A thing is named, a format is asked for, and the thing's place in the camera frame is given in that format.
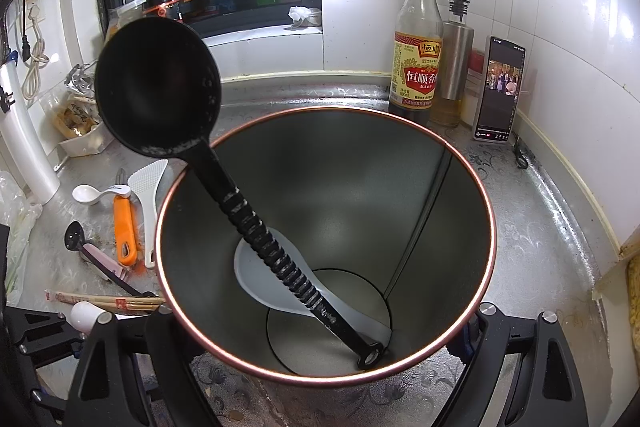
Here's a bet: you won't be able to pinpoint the crumpled foil bag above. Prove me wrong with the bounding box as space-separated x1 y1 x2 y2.
65 63 98 95

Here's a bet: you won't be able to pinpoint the red metal canister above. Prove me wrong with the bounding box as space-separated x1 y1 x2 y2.
155 107 497 389

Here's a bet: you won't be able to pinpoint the large white soup spoon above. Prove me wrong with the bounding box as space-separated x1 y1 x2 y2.
234 227 393 343

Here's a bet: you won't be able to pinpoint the orange handled metal peeler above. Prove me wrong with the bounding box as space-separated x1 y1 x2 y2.
112 168 139 268

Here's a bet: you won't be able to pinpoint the vinegar bottle yellow cap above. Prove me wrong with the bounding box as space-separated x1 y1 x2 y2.
388 0 445 128

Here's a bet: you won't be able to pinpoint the clear jar white lid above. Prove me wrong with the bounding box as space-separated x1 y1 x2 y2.
107 0 148 32

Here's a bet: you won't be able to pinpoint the white rice paddle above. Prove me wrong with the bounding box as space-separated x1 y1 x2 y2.
127 158 169 269

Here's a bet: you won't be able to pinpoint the round white plastic spoon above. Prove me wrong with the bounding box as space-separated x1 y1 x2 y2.
69 301 115 337

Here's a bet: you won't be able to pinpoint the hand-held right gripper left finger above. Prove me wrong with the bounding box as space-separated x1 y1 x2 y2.
64 306 221 427

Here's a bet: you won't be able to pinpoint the bag of yellow noodles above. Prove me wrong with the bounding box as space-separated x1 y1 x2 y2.
622 257 640 348

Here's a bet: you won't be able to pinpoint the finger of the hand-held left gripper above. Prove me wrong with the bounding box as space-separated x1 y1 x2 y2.
10 347 83 427
0 306 81 350

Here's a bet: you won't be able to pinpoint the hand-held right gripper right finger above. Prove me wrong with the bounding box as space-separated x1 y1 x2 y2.
440 301 588 427

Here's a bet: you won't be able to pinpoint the small white soup spoon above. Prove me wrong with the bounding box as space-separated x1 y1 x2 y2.
71 183 133 208

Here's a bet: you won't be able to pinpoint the white plastic tray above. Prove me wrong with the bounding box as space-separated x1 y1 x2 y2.
52 97 108 158

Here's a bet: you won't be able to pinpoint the yellow snack packet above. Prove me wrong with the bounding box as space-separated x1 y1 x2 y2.
54 99 98 138

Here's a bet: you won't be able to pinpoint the small black ladle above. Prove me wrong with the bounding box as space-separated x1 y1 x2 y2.
63 221 157 299

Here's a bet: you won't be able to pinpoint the clear plastic bag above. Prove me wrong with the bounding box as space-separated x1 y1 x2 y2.
0 172 43 308

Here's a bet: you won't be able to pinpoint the white cable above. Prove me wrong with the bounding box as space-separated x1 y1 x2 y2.
20 4 51 100

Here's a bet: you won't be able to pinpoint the steel oil dispenser bottle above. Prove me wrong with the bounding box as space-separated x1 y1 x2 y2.
430 0 476 128

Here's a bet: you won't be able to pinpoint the wooden chopsticks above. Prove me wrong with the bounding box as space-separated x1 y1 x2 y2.
44 289 167 314

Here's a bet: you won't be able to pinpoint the smartphone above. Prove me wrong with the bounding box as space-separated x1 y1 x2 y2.
473 36 527 142

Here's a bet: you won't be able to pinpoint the large black ladle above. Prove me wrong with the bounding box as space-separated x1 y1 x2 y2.
95 18 385 370

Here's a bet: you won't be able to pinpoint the white pipe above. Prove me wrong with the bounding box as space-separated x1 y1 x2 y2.
0 57 62 205

